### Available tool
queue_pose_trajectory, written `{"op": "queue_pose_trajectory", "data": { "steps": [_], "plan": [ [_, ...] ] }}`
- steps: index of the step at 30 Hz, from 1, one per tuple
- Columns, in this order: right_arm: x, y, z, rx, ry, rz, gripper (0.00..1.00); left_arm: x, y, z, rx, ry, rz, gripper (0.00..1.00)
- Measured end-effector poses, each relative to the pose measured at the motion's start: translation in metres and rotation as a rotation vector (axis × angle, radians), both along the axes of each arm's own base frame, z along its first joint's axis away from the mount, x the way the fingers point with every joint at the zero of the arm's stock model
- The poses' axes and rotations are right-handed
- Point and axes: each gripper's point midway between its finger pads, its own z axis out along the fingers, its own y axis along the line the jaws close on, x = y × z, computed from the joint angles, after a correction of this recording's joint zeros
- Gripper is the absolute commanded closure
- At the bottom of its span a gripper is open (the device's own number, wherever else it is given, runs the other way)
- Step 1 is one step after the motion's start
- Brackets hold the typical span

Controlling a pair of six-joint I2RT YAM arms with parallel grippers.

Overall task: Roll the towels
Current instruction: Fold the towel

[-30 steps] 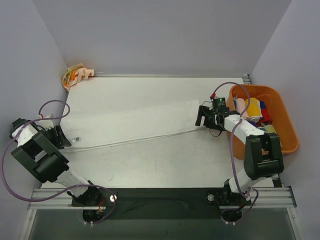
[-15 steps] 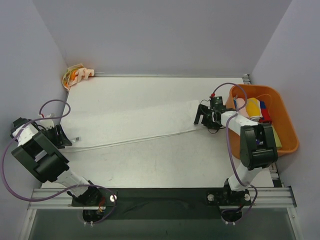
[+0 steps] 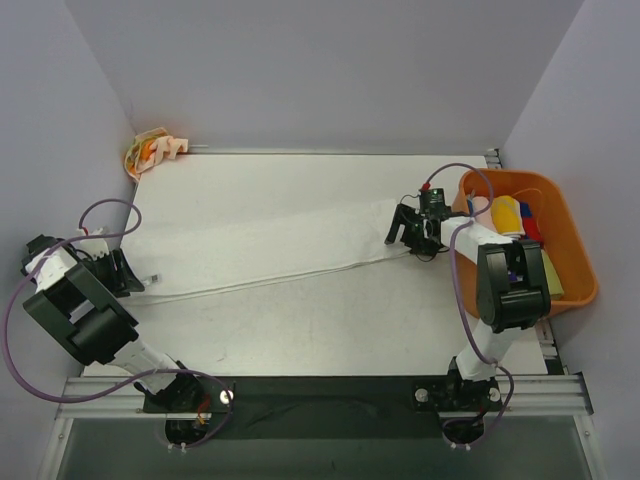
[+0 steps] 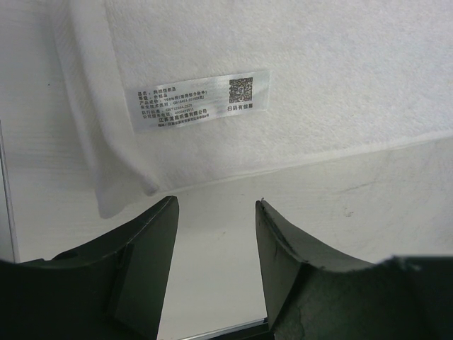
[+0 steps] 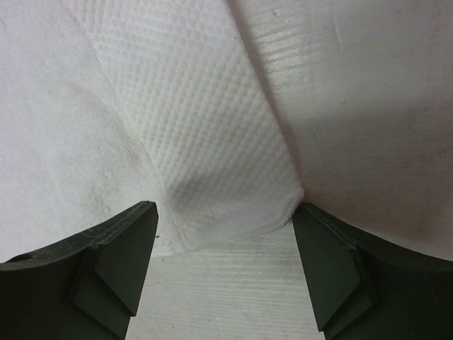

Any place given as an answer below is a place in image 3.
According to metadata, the white towel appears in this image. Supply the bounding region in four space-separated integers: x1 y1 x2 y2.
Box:
122 200 409 306

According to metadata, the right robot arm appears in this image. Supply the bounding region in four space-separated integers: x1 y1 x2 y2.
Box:
385 186 551 411

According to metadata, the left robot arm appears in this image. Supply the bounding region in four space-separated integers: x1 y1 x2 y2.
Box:
22 231 205 412

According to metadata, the pink rolled towel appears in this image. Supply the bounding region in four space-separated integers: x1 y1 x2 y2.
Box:
471 196 497 233

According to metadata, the yellow rolled towel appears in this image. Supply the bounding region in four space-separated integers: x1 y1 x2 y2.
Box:
490 195 525 238

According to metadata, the red cloth in basket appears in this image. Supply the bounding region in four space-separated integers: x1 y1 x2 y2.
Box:
519 202 544 248

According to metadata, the crumpled orange cloth pile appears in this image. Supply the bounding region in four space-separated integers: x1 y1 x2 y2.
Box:
123 127 189 183

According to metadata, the orange plastic basket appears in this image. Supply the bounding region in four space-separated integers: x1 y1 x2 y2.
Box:
453 169 598 317

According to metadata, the green rolled towel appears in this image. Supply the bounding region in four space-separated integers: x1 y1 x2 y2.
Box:
541 249 564 300

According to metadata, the black base mat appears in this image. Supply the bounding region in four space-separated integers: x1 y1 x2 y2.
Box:
143 375 504 441

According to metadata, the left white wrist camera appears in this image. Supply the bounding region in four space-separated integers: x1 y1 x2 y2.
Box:
74 227 110 259

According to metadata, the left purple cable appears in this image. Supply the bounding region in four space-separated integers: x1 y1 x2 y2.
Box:
0 198 235 449

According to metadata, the purple cable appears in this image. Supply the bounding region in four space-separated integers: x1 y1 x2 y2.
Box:
422 163 516 447
0 198 235 449

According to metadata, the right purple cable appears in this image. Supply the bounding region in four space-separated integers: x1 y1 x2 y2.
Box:
422 163 516 447

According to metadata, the aluminium frame rail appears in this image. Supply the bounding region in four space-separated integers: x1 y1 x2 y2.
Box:
57 375 593 420

